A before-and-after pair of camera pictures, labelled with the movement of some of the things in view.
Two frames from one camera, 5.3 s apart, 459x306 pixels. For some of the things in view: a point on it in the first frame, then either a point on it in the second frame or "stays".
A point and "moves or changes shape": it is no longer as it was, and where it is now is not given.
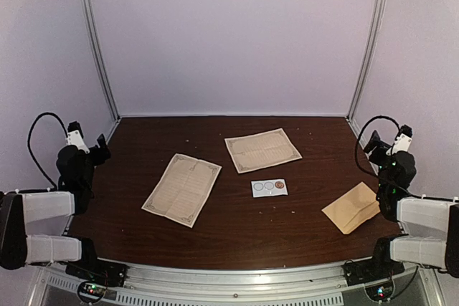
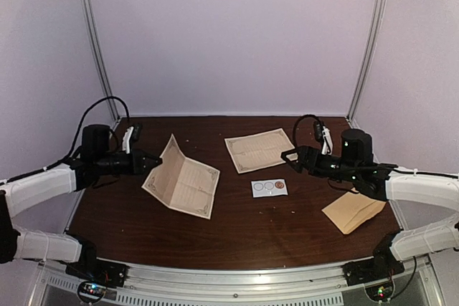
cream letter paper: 261,150 stays
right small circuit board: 380,292 stays
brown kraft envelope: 357,206 stays
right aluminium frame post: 371,36 stays
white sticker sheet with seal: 268,188 stays
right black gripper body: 381,147 to 314,154
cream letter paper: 183,189 moves or changes shape
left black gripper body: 99,158 to 135,154
